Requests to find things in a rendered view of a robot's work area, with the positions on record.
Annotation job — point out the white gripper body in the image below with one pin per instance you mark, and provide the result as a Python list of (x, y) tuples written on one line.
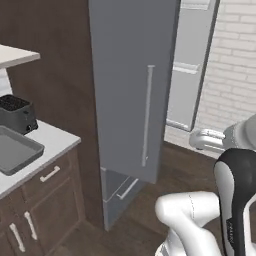
[(205, 139)]

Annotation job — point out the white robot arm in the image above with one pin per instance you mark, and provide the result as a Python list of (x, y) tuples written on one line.
[(186, 213)]

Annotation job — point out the grey fridge door with shelves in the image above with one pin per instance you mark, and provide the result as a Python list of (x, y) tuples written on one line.
[(186, 96)]

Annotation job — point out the grey fridge drawer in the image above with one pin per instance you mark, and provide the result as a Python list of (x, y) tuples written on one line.
[(111, 206)]

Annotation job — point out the dark brown tall cabinet panel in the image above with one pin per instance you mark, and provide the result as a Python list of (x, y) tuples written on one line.
[(60, 66)]

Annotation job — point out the brown cupboard door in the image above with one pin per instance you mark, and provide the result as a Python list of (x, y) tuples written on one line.
[(56, 210), (8, 243)]

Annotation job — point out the brown drawer front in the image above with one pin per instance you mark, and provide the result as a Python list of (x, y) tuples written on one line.
[(36, 186)]

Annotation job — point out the grey baking tray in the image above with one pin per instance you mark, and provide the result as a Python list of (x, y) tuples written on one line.
[(16, 150)]

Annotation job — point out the black toaster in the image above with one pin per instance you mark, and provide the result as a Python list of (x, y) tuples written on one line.
[(16, 115)]

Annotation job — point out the white shelf board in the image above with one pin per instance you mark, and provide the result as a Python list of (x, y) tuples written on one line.
[(15, 56)]

